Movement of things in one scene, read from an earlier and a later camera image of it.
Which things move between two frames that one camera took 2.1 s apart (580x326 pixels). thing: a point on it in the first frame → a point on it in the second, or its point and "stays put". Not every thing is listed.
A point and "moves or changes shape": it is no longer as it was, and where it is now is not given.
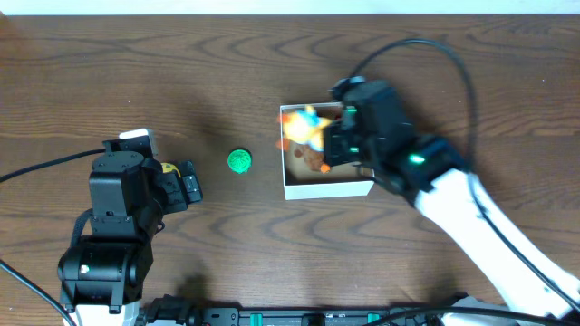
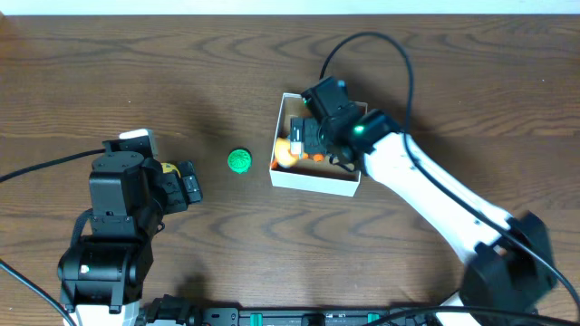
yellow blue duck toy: [305, 127] moves or changes shape
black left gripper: [188, 186] stays put
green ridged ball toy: [239, 161] stays put
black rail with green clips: [191, 313] stays put
